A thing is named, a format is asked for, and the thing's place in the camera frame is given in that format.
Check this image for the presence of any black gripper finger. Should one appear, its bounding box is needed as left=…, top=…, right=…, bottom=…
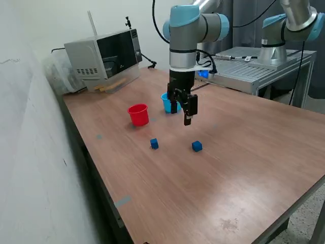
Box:
left=170, top=100, right=182, bottom=114
left=181, top=94, right=199, bottom=127

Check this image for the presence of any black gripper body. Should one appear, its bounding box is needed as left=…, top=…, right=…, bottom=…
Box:
left=167, top=70, right=195, bottom=101

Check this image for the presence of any aluminium robot base table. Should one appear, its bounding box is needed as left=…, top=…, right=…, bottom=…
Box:
left=179, top=46, right=317, bottom=109

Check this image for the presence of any blue plastic cup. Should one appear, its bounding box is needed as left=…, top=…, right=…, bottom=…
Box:
left=160, top=93, right=182, bottom=114

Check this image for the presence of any red plastic cup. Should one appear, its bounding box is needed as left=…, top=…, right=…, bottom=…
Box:
left=126, top=103, right=149, bottom=127

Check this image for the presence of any light wooden stick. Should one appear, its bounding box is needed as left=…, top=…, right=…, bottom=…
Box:
left=99, top=85, right=120, bottom=93
left=93, top=77, right=127, bottom=90

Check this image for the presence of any dark grey curtain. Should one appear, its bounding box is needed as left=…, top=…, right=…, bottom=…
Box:
left=202, top=0, right=325, bottom=100

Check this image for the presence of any silver microwave oven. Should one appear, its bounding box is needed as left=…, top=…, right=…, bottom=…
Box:
left=63, top=28, right=143, bottom=80

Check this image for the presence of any long grey tape strip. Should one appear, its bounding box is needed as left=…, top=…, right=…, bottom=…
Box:
left=114, top=195, right=132, bottom=208

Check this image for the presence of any thin white rod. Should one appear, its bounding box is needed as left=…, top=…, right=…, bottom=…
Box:
left=87, top=10, right=98, bottom=36

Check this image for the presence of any wrist camera with white bracket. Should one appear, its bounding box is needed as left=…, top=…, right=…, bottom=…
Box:
left=194, top=65, right=218, bottom=80

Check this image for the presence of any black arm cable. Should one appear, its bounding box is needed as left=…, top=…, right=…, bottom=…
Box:
left=151, top=0, right=277, bottom=76

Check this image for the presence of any black hanging robot cable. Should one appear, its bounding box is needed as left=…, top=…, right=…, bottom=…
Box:
left=286, top=40, right=307, bottom=105

